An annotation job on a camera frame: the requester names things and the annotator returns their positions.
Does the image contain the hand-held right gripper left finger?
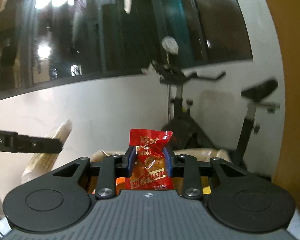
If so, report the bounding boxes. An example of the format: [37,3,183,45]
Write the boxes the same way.
[51,147,136,199]

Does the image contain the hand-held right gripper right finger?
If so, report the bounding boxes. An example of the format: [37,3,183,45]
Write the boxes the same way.
[162,146,243,199]

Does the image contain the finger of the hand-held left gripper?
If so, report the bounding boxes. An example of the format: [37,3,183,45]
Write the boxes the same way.
[13,133,65,155]

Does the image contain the red snack packet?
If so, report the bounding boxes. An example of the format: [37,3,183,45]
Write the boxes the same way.
[125,129,175,190]

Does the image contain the cardboard box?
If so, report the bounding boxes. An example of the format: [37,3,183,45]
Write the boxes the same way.
[21,119,233,195]

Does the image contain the orange snack packet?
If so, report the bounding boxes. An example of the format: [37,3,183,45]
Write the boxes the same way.
[88,176,126,195]

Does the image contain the yellow chip bag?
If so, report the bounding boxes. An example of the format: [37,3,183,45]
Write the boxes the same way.
[201,176,212,195]

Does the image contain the black exercise bike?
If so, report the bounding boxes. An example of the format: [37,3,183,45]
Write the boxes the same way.
[141,60,282,170]

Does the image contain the white plastic bag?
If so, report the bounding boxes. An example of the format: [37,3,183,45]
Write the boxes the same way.
[161,36,179,55]

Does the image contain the dark glass window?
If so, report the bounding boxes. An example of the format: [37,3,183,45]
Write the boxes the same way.
[0,0,254,103]

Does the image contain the wooden door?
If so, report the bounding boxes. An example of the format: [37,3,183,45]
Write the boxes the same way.
[256,0,300,240]

